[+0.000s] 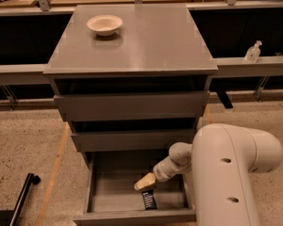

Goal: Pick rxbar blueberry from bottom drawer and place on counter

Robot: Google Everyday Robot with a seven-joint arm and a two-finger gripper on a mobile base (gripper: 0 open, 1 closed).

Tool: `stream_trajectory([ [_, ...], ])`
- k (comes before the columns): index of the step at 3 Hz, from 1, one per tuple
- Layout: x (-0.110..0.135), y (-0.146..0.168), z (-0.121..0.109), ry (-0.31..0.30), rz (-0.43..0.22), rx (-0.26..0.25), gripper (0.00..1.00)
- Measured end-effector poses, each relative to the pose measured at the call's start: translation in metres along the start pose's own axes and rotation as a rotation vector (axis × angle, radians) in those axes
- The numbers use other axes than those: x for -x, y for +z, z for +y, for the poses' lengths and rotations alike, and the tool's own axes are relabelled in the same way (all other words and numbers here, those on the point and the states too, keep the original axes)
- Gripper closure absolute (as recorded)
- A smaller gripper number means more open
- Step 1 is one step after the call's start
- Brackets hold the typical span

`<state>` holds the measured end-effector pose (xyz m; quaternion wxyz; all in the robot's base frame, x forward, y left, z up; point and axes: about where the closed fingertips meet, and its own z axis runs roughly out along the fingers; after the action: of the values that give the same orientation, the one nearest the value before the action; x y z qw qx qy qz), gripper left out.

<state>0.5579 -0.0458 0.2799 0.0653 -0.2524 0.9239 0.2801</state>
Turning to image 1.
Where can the white paper bowl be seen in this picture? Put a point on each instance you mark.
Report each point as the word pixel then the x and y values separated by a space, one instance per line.
pixel 104 25

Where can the grey top drawer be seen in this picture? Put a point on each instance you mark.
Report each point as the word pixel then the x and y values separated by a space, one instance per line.
pixel 120 107

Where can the dark blue rxbar wrapper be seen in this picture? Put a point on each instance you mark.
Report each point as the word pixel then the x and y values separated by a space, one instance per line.
pixel 149 199

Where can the grey drawer cabinet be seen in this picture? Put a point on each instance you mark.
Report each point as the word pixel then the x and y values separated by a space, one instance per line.
pixel 130 77

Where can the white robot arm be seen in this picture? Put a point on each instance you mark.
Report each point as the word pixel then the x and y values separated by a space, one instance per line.
pixel 220 158

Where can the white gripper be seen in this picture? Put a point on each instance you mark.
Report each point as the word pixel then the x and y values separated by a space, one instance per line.
pixel 160 171

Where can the grey metal rail frame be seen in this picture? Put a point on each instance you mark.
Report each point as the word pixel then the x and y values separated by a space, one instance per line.
pixel 19 72

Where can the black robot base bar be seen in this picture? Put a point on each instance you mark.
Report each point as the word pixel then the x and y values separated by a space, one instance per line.
pixel 10 217

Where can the grey open bottom drawer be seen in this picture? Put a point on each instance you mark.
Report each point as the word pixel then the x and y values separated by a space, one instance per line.
pixel 113 201

